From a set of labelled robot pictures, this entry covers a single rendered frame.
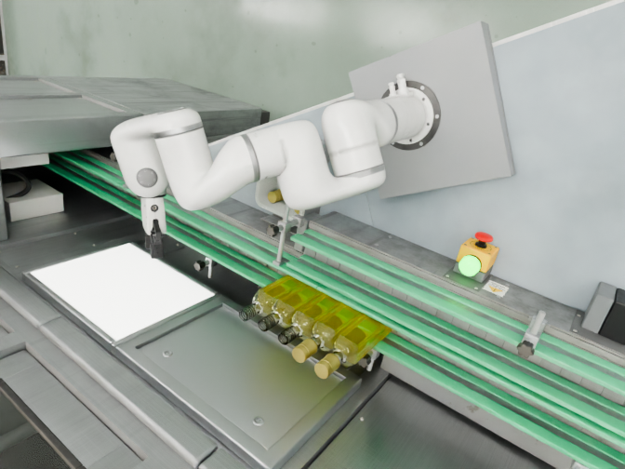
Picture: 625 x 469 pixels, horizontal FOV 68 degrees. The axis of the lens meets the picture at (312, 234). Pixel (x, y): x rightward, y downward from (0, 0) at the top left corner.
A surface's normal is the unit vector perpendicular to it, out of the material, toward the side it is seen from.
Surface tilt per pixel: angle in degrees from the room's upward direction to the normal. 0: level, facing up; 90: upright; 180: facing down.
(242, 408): 90
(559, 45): 0
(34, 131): 90
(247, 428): 90
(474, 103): 3
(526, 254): 0
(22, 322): 90
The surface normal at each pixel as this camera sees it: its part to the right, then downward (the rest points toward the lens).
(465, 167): -0.57, 0.29
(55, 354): 0.16, -0.90
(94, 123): 0.80, 0.36
